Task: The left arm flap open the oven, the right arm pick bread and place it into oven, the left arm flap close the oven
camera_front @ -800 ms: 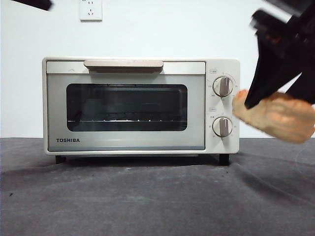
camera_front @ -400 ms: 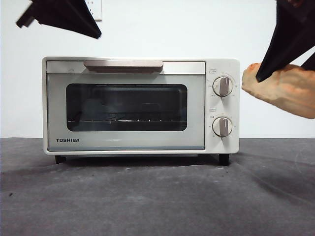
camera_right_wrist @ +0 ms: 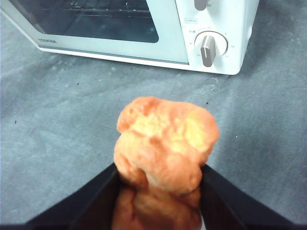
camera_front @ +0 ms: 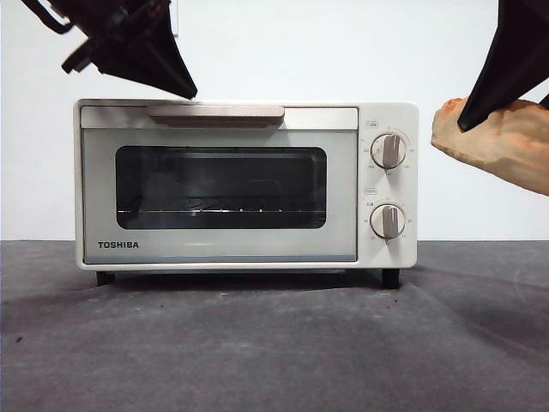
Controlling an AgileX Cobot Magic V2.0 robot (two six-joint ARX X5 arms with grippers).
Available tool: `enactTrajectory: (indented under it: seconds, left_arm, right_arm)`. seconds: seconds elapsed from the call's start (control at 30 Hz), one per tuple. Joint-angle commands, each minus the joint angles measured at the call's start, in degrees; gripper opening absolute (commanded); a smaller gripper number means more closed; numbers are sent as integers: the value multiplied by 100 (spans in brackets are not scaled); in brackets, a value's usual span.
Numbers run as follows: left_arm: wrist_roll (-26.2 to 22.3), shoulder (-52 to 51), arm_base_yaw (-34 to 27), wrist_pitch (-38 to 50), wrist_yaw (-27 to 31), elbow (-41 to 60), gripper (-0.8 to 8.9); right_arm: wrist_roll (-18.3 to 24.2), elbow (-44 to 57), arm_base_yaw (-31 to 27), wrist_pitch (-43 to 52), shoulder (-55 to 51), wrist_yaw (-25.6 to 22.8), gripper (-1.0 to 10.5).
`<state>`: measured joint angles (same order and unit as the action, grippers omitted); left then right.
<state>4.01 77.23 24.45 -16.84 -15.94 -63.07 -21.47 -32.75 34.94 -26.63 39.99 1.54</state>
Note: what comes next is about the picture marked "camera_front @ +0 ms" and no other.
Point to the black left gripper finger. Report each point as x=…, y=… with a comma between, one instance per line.
x=158, y=60

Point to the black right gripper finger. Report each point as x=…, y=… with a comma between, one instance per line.
x=514, y=56
x=546, y=101

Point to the golden brown bread loaf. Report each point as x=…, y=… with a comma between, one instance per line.
x=506, y=148

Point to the cream oven knob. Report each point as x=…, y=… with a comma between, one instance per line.
x=389, y=151
x=388, y=221

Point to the cream white toaster oven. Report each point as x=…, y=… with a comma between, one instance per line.
x=388, y=189

